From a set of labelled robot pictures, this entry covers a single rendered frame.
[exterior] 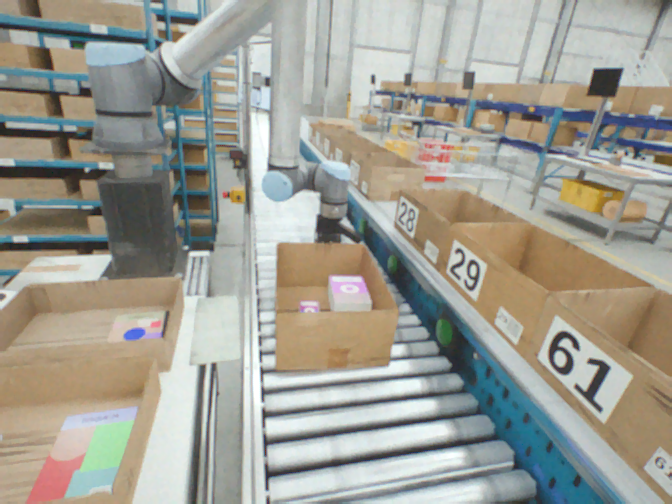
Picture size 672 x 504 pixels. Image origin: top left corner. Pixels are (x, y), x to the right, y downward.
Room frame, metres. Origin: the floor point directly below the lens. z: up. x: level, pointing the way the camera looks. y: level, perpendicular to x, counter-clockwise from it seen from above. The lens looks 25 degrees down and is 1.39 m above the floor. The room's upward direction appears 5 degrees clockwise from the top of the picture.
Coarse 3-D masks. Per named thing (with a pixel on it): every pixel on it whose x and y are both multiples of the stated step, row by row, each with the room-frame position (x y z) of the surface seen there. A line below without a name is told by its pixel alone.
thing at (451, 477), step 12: (480, 468) 0.46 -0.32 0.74; (492, 468) 0.47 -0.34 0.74; (504, 468) 0.47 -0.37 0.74; (408, 480) 0.43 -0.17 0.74; (420, 480) 0.43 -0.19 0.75; (432, 480) 0.43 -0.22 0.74; (444, 480) 0.44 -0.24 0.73; (456, 480) 0.45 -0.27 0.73; (348, 492) 0.39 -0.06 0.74; (360, 492) 0.40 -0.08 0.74; (372, 492) 0.40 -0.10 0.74; (384, 492) 0.41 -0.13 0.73; (396, 492) 0.42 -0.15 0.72
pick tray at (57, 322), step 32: (32, 288) 0.79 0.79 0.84; (64, 288) 0.81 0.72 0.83; (96, 288) 0.83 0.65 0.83; (128, 288) 0.85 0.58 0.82; (160, 288) 0.88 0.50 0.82; (0, 320) 0.66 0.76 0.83; (32, 320) 0.75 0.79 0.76; (64, 320) 0.77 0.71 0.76; (96, 320) 0.78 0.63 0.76; (0, 352) 0.54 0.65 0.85; (32, 352) 0.56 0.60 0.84; (64, 352) 0.57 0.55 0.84; (96, 352) 0.59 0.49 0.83; (128, 352) 0.61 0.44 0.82; (160, 352) 0.62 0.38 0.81
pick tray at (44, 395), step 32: (0, 384) 0.50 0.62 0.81; (32, 384) 0.51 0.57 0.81; (64, 384) 0.52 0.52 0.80; (96, 384) 0.54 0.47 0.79; (128, 384) 0.55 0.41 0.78; (0, 416) 0.47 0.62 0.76; (32, 416) 0.47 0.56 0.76; (64, 416) 0.48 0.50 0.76; (0, 448) 0.41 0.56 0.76; (32, 448) 0.41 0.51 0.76; (128, 448) 0.37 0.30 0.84; (0, 480) 0.35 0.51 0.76; (32, 480) 0.36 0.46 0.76; (128, 480) 0.35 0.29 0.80
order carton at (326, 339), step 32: (288, 256) 1.05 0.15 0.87; (320, 256) 1.07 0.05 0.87; (352, 256) 1.09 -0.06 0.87; (288, 288) 1.04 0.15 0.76; (320, 288) 1.06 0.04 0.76; (384, 288) 0.84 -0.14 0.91; (288, 320) 0.67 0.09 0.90; (320, 320) 0.68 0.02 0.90; (352, 320) 0.69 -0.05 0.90; (384, 320) 0.71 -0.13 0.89; (288, 352) 0.67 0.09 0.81; (320, 352) 0.68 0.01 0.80; (352, 352) 0.70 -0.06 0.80; (384, 352) 0.71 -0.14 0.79
